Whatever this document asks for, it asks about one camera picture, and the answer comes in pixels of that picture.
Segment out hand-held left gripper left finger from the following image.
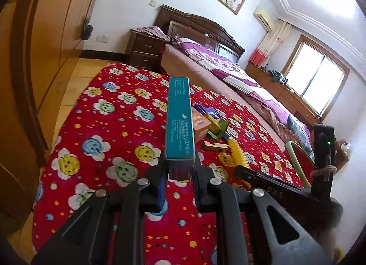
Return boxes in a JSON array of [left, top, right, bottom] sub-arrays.
[[31, 151, 169, 265]]

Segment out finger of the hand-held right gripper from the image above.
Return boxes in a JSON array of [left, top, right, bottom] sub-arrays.
[[233, 165, 270, 191]]

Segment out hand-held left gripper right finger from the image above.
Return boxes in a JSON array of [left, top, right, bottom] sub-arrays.
[[190, 152, 335, 265]]

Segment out yellow foam fruit net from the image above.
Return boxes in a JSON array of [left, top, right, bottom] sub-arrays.
[[227, 138, 252, 174]]

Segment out white and teal medicine box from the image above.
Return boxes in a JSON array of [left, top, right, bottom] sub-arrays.
[[165, 76, 197, 181]]

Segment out purple candy wrapper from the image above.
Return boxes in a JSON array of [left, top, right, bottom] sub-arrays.
[[195, 103, 221, 120]]

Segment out person's right hand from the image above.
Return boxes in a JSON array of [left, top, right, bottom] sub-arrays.
[[311, 165, 337, 178]]

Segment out blue plaid blanket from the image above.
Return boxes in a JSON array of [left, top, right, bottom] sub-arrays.
[[286, 115, 312, 151]]

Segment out small wooden block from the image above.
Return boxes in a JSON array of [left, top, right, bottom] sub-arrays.
[[203, 141, 231, 153]]

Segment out green and yellow wrapper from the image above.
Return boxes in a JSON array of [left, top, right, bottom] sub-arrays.
[[208, 118, 231, 140]]

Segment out long wooden window cabinet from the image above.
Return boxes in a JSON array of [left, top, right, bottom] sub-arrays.
[[245, 62, 349, 168]]

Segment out pink ruffled blanket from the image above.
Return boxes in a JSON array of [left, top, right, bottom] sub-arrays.
[[243, 94, 289, 140]]

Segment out small brown cardboard box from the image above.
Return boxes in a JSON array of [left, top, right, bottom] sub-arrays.
[[191, 107, 212, 142]]

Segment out wood-framed window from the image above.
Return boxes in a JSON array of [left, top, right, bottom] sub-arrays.
[[282, 34, 351, 117]]

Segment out dark green clothes pile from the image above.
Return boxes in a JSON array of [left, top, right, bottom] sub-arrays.
[[267, 69, 286, 84]]

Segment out red smiley flower tablecloth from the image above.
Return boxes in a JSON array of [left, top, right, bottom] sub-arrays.
[[31, 63, 312, 265]]

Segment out purple patchwork quilt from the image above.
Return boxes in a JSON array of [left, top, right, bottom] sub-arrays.
[[183, 48, 295, 123]]

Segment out white and red curtain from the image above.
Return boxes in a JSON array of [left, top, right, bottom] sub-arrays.
[[249, 19, 292, 67]]

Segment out dark wooden nightstand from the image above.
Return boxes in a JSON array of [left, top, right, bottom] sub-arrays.
[[125, 29, 169, 69]]

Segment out purple and pink pillow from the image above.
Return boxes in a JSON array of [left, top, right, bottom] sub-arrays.
[[172, 36, 212, 54]]

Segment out pink folded clothes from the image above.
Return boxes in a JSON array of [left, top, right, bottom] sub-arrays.
[[130, 26, 171, 41]]

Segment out dark wooden bed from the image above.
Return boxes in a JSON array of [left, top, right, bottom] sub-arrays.
[[156, 4, 315, 154]]

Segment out black hanging bag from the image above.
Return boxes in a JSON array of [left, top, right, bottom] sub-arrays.
[[81, 23, 93, 40]]

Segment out wooden wardrobe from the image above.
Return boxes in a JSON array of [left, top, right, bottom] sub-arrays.
[[0, 0, 110, 237]]

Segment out wall air conditioner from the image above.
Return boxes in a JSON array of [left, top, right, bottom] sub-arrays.
[[253, 4, 275, 32]]

